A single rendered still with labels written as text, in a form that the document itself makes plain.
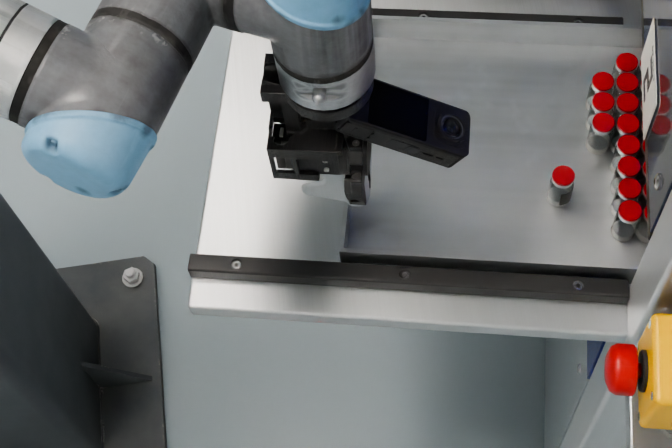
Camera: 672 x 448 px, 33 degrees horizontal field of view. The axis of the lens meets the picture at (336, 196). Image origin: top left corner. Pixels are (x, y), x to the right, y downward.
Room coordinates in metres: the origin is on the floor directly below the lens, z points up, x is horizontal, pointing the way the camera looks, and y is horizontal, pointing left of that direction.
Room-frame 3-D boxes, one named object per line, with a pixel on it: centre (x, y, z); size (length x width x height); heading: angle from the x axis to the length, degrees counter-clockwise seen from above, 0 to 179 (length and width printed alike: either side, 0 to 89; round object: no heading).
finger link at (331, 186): (0.47, 0.00, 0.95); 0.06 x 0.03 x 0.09; 77
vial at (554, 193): (0.46, -0.21, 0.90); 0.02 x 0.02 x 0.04
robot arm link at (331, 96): (0.48, -0.01, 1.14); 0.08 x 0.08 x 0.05
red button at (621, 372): (0.25, -0.21, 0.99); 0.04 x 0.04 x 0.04; 77
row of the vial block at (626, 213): (0.49, -0.28, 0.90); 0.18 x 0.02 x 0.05; 167
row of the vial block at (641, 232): (0.49, -0.30, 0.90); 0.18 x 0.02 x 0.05; 167
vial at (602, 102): (0.53, -0.26, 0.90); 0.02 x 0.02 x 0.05
